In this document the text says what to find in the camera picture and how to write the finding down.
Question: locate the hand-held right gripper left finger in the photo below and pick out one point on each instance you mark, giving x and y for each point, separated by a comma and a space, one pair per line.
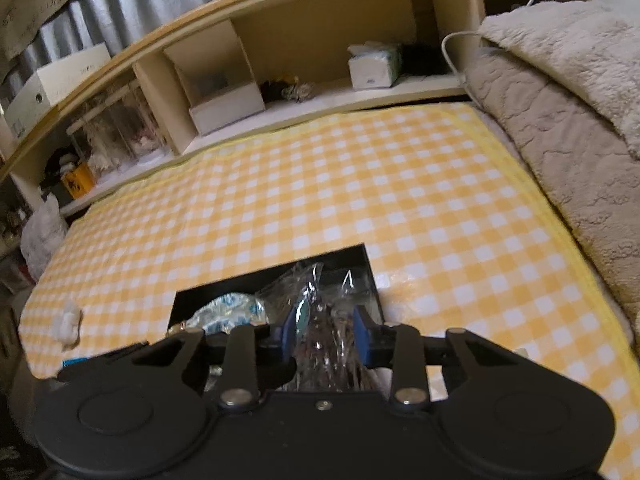
287, 334

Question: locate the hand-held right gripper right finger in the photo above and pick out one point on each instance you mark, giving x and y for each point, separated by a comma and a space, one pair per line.
362, 334

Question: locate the clear plastic snack packet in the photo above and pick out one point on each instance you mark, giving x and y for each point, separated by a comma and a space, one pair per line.
320, 340

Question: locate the blue floral fabric pouch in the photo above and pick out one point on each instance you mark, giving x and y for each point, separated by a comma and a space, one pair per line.
225, 312

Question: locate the black cardboard box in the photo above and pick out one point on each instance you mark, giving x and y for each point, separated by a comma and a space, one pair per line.
225, 287

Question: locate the yellow checked blanket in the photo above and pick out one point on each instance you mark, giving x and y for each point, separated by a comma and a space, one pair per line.
350, 185

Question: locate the white sachet blue edge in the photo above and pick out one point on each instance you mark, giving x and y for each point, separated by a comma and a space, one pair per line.
75, 361

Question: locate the white open box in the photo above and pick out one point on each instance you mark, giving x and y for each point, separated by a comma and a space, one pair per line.
225, 105

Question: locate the small plush figure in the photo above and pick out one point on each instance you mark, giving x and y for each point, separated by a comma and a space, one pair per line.
295, 90

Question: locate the clear case pink doll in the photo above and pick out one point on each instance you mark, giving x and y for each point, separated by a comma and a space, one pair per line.
142, 130

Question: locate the yellow box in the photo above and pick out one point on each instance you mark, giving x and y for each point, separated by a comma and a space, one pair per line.
77, 182

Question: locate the white plastic bag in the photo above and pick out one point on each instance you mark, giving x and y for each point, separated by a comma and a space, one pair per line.
42, 240

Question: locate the white tissue box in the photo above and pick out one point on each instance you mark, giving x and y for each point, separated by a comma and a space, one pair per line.
372, 67

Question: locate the clear case cream doll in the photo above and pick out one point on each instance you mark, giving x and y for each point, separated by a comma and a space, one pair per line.
97, 145

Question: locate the beige fleece blanket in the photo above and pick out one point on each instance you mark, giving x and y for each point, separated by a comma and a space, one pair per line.
560, 150

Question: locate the black furry item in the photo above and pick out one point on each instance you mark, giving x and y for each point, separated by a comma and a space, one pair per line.
422, 60

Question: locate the wooden headboard shelf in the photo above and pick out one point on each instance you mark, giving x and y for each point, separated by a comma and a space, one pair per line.
320, 15

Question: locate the white flat storage box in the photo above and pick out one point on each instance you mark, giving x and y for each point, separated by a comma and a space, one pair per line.
55, 87

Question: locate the cream fluffy blanket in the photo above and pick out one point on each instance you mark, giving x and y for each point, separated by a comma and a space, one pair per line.
565, 40

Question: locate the brown cardboard sheet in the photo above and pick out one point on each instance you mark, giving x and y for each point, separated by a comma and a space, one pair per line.
40, 0

